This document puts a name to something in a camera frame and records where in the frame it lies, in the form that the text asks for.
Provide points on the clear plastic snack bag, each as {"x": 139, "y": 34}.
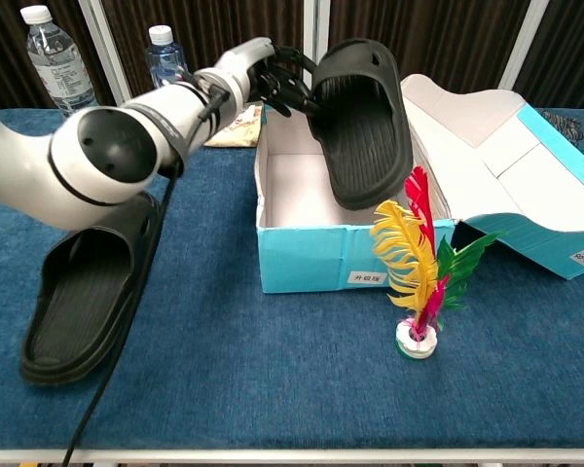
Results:
{"x": 238, "y": 133}

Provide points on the white partition post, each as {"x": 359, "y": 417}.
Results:
{"x": 109, "y": 48}
{"x": 316, "y": 24}
{"x": 521, "y": 48}

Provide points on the dark patterned cloth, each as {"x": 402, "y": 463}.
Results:
{"x": 567, "y": 126}

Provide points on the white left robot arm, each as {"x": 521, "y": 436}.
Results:
{"x": 102, "y": 151}

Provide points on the black rubber slipper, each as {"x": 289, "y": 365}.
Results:
{"x": 365, "y": 146}
{"x": 78, "y": 311}

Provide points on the small blue-tinted water bottle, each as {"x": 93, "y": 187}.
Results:
{"x": 165, "y": 58}

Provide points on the large clear water bottle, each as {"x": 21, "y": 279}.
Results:
{"x": 53, "y": 53}

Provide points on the dark brown partition panel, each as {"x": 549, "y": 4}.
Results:
{"x": 5, "y": 73}
{"x": 574, "y": 48}
{"x": 233, "y": 24}
{"x": 443, "y": 39}

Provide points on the light blue shoe box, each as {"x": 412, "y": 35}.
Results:
{"x": 302, "y": 262}

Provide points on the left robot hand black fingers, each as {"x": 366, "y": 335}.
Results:
{"x": 253, "y": 63}

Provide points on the colourful feather shuttlecock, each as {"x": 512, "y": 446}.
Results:
{"x": 409, "y": 243}

